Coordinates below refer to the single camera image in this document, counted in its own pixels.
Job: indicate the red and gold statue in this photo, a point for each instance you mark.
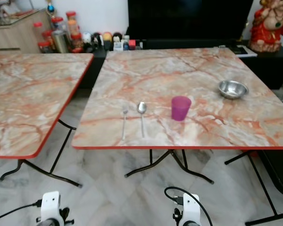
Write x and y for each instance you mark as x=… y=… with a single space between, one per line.
x=266 y=33

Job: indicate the silver metal fork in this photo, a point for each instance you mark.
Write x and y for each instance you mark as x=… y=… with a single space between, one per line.
x=124 y=125

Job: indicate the white flat tray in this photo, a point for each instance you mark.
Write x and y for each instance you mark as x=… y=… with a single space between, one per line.
x=247 y=52

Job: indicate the red lid plastic jar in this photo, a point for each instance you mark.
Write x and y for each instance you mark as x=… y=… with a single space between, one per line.
x=76 y=42
x=43 y=46
x=57 y=23
x=72 y=22
x=38 y=32

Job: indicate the black chair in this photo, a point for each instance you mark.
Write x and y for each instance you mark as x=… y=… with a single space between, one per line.
x=278 y=172

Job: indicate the steel canister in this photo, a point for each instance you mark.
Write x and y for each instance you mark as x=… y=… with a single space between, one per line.
x=60 y=41

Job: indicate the blue round ornament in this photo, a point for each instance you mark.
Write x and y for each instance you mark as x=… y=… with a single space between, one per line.
x=51 y=8

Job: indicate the black flat television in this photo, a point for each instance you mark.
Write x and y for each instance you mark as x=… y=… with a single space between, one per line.
x=188 y=19

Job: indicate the yellow round figurine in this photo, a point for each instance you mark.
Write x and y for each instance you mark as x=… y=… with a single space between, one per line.
x=107 y=36

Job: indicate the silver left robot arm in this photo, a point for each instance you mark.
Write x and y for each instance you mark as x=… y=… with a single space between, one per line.
x=50 y=223

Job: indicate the black round figurine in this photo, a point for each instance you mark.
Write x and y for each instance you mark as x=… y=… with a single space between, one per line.
x=117 y=36
x=96 y=37

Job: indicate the silver metal spoon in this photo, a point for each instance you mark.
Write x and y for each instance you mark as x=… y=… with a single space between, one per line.
x=142 y=107

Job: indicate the light wooden cabinet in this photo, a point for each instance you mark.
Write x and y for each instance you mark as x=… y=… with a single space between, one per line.
x=14 y=37

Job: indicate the purple plastic cup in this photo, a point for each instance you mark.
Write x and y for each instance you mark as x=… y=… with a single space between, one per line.
x=180 y=109

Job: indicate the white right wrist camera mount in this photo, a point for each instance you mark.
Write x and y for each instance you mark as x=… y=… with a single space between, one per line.
x=191 y=207

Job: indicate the stainless steel bowl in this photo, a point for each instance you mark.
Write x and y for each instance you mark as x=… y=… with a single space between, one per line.
x=232 y=89

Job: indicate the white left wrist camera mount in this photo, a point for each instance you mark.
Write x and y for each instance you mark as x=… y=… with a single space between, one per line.
x=51 y=205

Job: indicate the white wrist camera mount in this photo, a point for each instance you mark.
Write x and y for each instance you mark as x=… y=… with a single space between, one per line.
x=51 y=205
x=191 y=207

